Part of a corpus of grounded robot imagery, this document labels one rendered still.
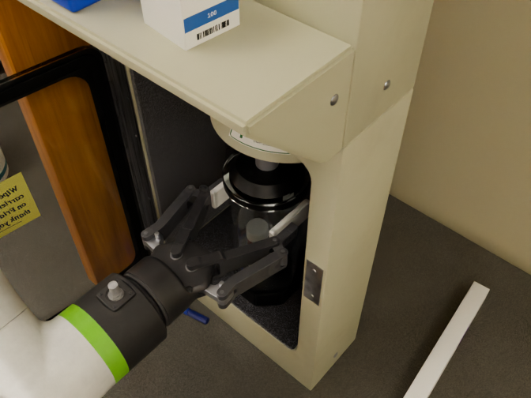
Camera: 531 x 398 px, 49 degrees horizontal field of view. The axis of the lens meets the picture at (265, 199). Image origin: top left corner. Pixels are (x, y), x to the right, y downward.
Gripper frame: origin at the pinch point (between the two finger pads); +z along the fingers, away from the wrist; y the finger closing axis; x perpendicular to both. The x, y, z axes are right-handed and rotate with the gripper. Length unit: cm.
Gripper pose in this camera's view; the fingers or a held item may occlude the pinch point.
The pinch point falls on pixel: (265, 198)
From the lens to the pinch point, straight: 73.3
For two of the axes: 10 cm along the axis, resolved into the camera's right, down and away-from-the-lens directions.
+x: 0.0, 6.7, 7.4
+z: 6.6, -5.6, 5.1
